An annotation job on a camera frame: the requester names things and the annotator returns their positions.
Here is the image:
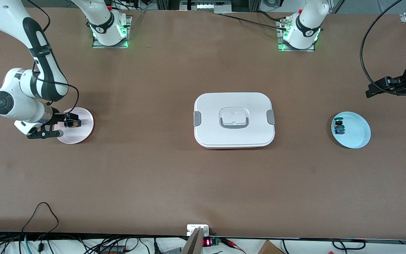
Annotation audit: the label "white lunch box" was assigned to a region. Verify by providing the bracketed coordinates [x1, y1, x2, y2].
[193, 92, 276, 149]

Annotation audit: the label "pink round plate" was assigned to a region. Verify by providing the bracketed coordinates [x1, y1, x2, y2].
[56, 107, 94, 144]

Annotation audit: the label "light blue round plate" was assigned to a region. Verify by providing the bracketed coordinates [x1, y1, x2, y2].
[331, 111, 371, 149]

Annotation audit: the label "aluminium bar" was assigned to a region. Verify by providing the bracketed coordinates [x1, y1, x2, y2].
[182, 228, 203, 254]

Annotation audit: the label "metal equipment rack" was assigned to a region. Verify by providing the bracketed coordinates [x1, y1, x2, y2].
[155, 0, 260, 14]

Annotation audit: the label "brown cardboard piece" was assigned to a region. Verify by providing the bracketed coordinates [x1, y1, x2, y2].
[258, 240, 284, 254]

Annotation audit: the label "red clip leads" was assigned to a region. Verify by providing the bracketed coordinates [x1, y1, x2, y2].
[221, 237, 246, 253]

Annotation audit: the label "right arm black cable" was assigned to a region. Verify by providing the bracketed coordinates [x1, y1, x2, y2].
[25, 0, 80, 113]

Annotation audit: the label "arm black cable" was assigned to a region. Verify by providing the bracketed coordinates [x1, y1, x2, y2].
[360, 0, 406, 96]
[25, 0, 80, 113]

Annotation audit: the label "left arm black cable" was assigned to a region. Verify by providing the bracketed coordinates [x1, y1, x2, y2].
[360, 0, 406, 96]

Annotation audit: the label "green push-button switch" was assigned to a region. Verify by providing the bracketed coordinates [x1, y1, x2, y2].
[333, 119, 346, 135]

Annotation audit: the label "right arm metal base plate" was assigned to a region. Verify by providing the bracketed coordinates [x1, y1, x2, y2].
[92, 16, 132, 49]

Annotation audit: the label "black looped cable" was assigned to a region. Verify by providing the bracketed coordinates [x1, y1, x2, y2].
[21, 202, 60, 254]

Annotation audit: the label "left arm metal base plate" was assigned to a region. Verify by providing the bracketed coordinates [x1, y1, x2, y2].
[277, 19, 316, 52]

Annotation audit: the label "black power cable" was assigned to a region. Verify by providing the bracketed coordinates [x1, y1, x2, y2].
[221, 11, 288, 31]

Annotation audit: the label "white bracket block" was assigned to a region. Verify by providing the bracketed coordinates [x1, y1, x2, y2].
[187, 224, 210, 236]

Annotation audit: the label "thin black cable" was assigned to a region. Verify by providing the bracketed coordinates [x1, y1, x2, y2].
[332, 239, 366, 251]

